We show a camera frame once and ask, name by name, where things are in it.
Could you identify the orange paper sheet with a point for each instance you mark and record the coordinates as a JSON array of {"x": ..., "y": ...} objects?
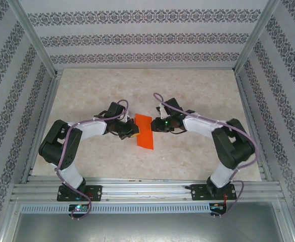
[{"x": 145, "y": 137}]

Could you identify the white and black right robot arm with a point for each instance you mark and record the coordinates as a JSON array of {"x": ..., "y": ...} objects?
[{"x": 233, "y": 148}]

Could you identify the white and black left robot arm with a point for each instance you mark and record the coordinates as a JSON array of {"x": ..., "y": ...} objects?
[{"x": 59, "y": 146}]

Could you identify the grey metal sheet panel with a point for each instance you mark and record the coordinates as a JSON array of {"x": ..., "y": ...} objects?
[{"x": 147, "y": 229}]

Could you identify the left controller board with LEDs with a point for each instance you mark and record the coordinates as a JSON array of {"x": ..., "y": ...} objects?
[{"x": 78, "y": 208}]

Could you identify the controller board with leds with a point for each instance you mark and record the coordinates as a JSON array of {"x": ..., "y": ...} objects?
[
  {"x": 78, "y": 208},
  {"x": 216, "y": 206}
]

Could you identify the right controller board with LEDs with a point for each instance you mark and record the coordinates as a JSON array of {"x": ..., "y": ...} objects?
[{"x": 216, "y": 206}]

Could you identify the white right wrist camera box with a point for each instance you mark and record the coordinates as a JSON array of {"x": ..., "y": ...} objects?
[{"x": 161, "y": 111}]

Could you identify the aluminium mounting rail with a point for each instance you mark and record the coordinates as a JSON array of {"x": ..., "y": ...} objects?
[{"x": 147, "y": 189}]

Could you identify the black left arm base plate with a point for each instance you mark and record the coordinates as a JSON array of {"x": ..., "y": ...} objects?
[{"x": 94, "y": 192}]

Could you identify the aluminium side rail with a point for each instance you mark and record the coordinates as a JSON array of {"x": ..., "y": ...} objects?
[
  {"x": 48, "y": 106},
  {"x": 262, "y": 171}
]

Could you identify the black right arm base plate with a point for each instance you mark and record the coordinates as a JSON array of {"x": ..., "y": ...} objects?
[{"x": 199, "y": 192}]

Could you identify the aluminium frame post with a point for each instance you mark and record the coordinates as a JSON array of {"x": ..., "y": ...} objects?
[
  {"x": 34, "y": 40},
  {"x": 255, "y": 37}
]

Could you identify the aluminium frame bar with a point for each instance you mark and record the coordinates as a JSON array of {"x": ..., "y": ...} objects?
[
  {"x": 9, "y": 221},
  {"x": 288, "y": 221}
]

